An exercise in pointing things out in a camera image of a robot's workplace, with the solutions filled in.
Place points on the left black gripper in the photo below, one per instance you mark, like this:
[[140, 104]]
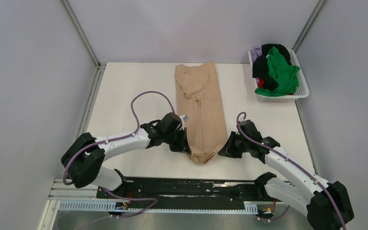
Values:
[[183, 145]]

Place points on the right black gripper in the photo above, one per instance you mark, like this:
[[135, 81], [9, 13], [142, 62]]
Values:
[[227, 150]]

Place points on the beige t shirt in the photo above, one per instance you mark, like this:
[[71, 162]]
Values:
[[198, 96]]

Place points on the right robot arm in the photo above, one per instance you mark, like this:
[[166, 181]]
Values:
[[326, 205]]

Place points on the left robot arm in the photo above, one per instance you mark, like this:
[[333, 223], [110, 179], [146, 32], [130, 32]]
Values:
[[83, 161]]

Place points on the red garment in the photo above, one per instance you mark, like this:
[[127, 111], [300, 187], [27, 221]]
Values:
[[260, 83]]

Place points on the black t shirt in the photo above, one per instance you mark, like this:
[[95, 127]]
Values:
[[260, 67]]

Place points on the white plastic basket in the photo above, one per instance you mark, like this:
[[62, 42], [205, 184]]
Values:
[[301, 92]]

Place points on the green t shirt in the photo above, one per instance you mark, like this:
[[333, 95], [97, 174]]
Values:
[[283, 73]]

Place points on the lavender t shirt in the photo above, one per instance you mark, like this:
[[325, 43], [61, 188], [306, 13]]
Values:
[[256, 52]]

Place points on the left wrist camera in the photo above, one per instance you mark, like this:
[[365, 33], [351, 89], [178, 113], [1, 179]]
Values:
[[184, 118]]

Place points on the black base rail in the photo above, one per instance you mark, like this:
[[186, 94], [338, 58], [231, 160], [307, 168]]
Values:
[[184, 192]]

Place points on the aluminium frame post left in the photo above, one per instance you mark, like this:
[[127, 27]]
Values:
[[80, 32]]

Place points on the aluminium frame post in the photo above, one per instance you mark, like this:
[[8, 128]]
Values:
[[308, 25], [80, 32]]

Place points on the white slotted cable duct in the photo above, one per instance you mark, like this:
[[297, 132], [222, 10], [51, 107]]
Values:
[[114, 206]]

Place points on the aluminium frame post right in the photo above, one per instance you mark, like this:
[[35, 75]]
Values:
[[308, 25]]

